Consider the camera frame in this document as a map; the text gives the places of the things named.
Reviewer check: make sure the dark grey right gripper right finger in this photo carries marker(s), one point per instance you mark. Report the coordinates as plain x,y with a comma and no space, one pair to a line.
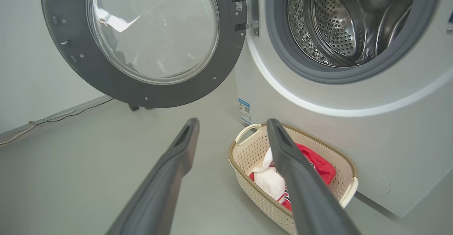
304,192

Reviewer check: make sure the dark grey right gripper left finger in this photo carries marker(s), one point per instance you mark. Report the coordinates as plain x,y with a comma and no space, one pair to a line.
159,192

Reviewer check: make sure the red Bulls basketball jersey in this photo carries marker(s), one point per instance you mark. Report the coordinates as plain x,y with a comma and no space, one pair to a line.
318,164

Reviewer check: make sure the white garment with red trim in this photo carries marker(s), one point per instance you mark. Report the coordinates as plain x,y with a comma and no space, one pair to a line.
270,182

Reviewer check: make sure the round black glass washer door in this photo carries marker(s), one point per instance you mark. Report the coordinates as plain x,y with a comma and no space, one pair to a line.
106,82

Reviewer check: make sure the cream perforated laundry basket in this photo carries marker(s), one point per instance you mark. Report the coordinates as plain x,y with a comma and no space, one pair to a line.
247,157

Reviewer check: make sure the white front-load washing machine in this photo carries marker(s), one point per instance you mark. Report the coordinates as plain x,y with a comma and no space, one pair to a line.
389,139

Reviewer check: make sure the stainless steel washing machine drum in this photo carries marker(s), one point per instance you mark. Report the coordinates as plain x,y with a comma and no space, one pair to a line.
336,26

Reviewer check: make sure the metal washing machine door hinge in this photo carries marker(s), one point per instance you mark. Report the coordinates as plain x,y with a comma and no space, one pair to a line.
254,12

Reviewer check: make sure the round drain filter cover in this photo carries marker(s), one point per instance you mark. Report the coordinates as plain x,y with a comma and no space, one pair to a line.
371,180

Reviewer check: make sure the blue energy label sticker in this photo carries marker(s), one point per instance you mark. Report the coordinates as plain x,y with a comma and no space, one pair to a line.
245,111

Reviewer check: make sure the grey wall baseboard strip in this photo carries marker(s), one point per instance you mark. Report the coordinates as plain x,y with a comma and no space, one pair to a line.
70,108

